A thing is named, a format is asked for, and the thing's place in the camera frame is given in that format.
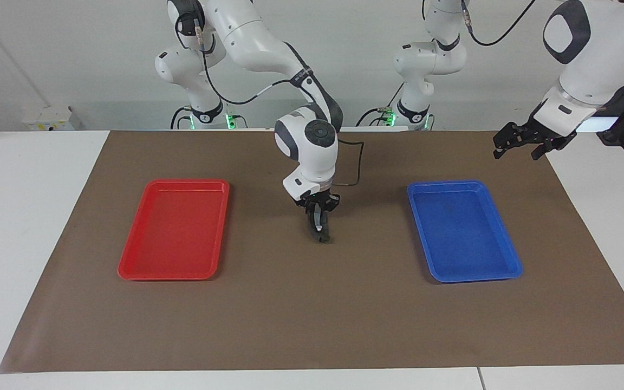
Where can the curved brake shoe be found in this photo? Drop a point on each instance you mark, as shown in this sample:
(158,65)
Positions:
(320,232)

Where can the brown table mat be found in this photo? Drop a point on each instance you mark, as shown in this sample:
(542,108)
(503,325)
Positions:
(312,314)

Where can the red plastic tray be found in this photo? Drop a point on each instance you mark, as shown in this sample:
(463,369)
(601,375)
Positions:
(174,233)

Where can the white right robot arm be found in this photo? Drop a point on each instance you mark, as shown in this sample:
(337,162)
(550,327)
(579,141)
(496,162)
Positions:
(247,38)

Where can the grey brake pad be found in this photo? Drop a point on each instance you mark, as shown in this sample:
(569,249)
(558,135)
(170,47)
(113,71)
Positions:
(327,240)

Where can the white wall socket box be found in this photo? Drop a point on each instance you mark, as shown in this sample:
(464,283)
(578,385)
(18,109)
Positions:
(46,119)

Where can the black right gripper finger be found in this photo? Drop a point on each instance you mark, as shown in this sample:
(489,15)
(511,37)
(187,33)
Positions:
(312,219)
(326,215)

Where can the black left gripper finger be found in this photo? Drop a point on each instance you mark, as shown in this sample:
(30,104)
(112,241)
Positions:
(539,150)
(501,142)

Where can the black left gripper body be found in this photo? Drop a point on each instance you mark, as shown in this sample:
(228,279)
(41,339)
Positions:
(528,132)

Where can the blue plastic tray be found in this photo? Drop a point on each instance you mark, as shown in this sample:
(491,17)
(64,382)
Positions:
(463,233)

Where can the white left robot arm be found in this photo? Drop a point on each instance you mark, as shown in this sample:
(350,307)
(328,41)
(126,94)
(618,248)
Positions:
(588,65)

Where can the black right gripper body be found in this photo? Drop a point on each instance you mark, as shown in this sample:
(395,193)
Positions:
(317,200)

